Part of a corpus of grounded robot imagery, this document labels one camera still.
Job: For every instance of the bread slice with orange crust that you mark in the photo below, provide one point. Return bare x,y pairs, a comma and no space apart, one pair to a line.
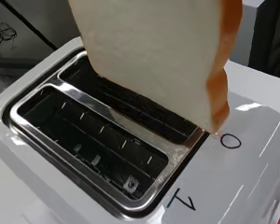
152,53

